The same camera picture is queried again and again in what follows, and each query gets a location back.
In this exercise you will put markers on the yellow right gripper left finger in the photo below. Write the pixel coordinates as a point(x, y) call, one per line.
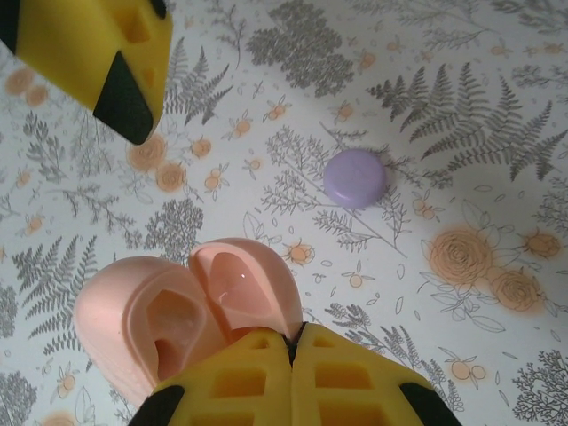
point(248, 399)

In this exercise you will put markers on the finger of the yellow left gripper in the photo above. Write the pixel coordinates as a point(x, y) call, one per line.
point(80, 44)

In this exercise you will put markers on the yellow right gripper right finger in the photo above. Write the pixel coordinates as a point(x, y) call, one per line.
point(346, 399)

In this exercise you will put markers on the pink earbud charging case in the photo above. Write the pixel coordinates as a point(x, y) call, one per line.
point(111, 310)

